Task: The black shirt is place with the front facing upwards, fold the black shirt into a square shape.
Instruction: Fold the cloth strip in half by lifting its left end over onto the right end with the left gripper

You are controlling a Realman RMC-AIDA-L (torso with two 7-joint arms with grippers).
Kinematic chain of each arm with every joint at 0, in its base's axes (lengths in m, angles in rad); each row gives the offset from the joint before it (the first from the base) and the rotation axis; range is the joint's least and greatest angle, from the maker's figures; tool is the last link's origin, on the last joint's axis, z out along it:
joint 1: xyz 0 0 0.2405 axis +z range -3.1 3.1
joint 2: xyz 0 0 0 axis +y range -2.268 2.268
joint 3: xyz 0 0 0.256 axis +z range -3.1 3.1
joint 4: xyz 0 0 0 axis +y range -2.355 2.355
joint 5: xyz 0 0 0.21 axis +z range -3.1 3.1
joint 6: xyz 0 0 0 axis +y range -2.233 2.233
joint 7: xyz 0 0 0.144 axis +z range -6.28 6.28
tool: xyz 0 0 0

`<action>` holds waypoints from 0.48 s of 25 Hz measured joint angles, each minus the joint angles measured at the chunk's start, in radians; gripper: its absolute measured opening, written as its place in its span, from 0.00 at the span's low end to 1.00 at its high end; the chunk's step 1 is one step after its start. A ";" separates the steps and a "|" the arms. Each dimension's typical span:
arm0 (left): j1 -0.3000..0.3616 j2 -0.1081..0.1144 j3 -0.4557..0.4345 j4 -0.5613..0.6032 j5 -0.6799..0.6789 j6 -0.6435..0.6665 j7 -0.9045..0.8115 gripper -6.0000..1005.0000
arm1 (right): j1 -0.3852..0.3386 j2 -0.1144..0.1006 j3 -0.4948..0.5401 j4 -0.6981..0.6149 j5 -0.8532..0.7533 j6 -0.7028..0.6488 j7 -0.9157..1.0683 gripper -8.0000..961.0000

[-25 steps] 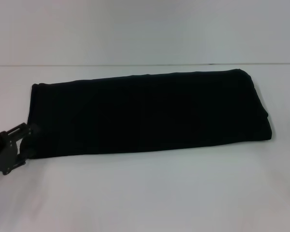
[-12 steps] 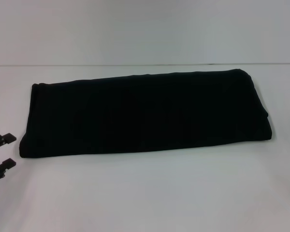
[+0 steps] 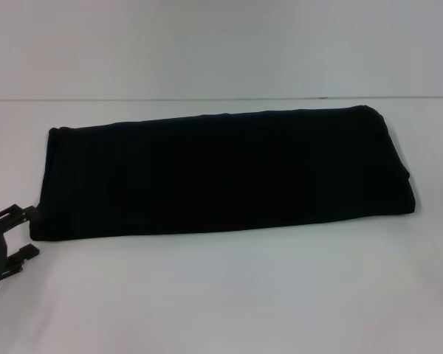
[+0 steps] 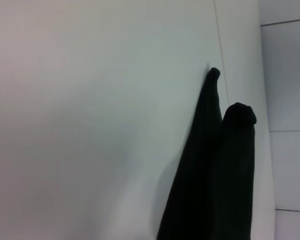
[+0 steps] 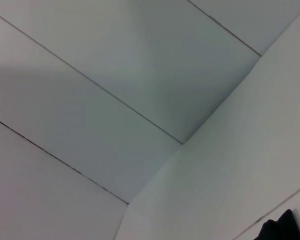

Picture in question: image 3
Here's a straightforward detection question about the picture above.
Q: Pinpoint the black shirt with white print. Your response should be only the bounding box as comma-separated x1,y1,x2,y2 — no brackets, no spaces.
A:
29,105,417,243

